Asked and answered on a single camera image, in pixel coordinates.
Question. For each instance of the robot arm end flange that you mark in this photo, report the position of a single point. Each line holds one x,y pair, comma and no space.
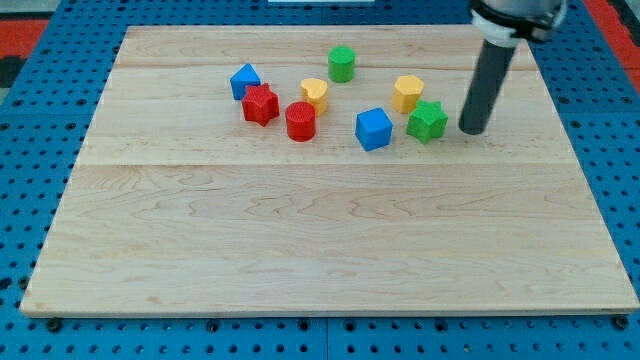
504,23

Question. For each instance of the yellow heart block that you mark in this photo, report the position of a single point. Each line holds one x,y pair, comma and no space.
315,92

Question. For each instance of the red cylinder block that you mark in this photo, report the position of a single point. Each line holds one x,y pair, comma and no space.
300,121

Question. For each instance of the blue cube block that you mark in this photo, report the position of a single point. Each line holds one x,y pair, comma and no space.
373,129

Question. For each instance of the red star block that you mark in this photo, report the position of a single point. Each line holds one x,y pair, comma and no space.
260,104

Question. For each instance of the wooden board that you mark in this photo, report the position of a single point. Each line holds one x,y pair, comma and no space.
177,207

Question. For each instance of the green star block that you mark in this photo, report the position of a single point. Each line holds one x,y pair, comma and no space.
427,121

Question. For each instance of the green cylinder block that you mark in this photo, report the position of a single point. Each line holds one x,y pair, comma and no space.
341,64

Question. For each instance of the yellow hexagon block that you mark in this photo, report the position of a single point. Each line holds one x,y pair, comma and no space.
406,93

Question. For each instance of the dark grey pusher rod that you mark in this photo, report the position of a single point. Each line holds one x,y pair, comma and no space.
491,68

